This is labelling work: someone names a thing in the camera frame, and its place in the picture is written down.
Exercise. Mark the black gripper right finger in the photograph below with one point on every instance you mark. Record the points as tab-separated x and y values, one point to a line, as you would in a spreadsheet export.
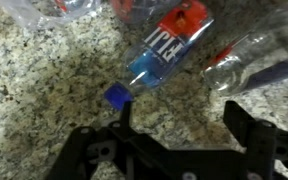
264	146

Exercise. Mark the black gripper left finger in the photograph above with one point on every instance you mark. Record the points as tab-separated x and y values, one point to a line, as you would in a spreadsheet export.
87	153

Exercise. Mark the clear Fiji water bottle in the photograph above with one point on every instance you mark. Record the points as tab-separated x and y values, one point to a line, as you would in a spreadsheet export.
237	73
164	50

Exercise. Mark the plastic-wrapped water bottle pack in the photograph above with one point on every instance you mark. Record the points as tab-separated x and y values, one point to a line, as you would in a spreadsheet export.
50	11

